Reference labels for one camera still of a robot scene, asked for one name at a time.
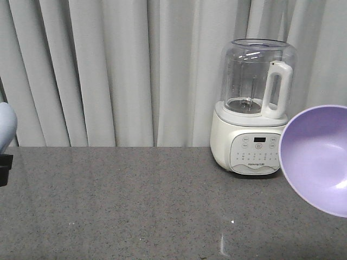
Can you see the grey pleated curtain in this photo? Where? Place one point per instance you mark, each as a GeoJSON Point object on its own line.
{"type": "Point", "coordinates": [147, 73]}

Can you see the purple plastic bowl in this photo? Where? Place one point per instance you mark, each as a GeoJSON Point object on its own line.
{"type": "Point", "coordinates": [312, 154]}

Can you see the white blender with clear jar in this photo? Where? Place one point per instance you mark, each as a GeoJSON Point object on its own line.
{"type": "Point", "coordinates": [250, 116]}

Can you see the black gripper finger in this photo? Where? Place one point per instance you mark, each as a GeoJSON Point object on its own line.
{"type": "Point", "coordinates": [5, 167]}

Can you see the light blue plastic spoon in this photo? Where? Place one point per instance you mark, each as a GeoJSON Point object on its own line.
{"type": "Point", "coordinates": [8, 125]}

